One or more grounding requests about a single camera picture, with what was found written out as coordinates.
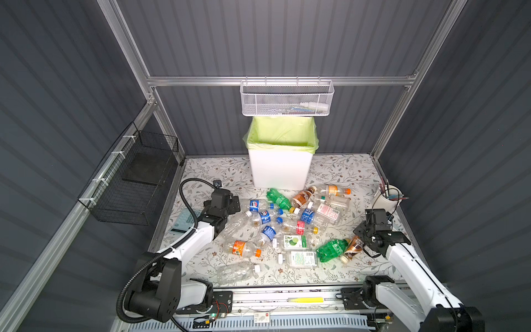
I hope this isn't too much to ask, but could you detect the orange label bottle top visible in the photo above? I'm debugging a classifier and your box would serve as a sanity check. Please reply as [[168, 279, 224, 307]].
[[317, 184, 352, 196]]

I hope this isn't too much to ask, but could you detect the orange label bottle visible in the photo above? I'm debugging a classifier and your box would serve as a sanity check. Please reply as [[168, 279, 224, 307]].
[[317, 184, 352, 196], [223, 240, 262, 259]]

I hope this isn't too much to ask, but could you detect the black wire mesh basket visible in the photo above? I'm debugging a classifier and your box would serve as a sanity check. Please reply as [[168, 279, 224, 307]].
[[78, 127, 179, 226]]

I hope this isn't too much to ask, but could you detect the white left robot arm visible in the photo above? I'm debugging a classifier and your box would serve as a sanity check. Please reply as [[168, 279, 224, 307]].
[[116, 178, 241, 325]]

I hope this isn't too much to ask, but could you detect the pepsi bottle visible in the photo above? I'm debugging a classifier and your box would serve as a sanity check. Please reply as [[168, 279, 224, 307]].
[[254, 224, 282, 248], [240, 198, 275, 212], [245, 209, 283, 227]]

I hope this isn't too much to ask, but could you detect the white wire mesh basket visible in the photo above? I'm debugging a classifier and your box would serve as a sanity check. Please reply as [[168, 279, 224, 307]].
[[239, 80, 335, 117]]

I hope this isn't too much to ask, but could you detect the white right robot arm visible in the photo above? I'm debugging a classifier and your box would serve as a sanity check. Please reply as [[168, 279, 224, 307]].
[[354, 209, 485, 331]]

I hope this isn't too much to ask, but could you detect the blue label bottle right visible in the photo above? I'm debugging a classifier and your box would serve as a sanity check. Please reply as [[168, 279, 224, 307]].
[[293, 208, 329, 228]]

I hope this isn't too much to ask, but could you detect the pink label bottle yellow cap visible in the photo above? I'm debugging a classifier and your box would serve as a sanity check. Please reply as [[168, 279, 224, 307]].
[[282, 219, 319, 235]]

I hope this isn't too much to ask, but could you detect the lime label bottle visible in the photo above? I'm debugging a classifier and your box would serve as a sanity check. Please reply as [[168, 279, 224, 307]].
[[272, 235, 319, 252]]

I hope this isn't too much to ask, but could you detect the clear bottle top right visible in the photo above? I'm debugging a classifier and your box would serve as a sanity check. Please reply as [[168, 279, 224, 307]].
[[319, 196, 351, 210]]

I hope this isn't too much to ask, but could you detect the brown cola bottle centre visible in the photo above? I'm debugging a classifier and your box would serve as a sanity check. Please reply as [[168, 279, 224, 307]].
[[290, 185, 317, 210]]

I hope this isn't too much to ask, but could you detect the white tube in basket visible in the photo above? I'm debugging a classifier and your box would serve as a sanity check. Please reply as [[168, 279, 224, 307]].
[[300, 102, 330, 113]]

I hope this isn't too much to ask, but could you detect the white plastic trash bin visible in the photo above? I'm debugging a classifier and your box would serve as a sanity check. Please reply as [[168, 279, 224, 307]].
[[248, 149, 313, 190]]

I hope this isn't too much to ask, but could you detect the brown tea bottle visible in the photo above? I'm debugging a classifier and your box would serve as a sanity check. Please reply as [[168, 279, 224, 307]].
[[340, 235, 364, 264]]

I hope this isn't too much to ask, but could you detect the orange label bottle bottom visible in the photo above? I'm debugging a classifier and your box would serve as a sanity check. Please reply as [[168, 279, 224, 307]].
[[223, 240, 262, 259]]

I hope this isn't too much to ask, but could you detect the white cup with pens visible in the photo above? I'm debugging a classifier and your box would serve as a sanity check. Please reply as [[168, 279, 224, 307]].
[[369, 185, 406, 214]]

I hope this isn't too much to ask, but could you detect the clear crushed bottle bottom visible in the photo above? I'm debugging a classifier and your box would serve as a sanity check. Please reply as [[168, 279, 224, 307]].
[[217, 261, 261, 285]]

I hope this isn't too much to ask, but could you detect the green bin liner bag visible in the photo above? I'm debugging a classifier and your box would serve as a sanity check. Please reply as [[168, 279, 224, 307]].
[[243, 116, 319, 154]]

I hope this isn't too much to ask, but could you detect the pepsi bottle middle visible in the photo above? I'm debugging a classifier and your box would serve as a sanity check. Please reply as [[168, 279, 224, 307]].
[[245, 209, 283, 227]]

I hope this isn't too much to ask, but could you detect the clear crushed bottle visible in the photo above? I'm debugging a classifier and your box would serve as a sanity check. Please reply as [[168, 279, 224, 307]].
[[217, 261, 261, 285], [220, 211, 253, 239]]

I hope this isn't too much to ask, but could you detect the pepsi bottle lower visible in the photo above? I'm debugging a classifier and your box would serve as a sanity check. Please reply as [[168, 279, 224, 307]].
[[254, 224, 282, 248]]

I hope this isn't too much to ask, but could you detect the red white label bottle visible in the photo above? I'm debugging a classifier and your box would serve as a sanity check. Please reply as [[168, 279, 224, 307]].
[[307, 202, 342, 224]]

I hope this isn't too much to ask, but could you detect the green label bottle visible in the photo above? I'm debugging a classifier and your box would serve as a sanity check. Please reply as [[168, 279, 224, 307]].
[[277, 250, 317, 268]]

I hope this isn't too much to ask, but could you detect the pepsi bottle upper left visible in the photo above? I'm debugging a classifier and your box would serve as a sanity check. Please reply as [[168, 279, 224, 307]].
[[240, 198, 275, 212]]

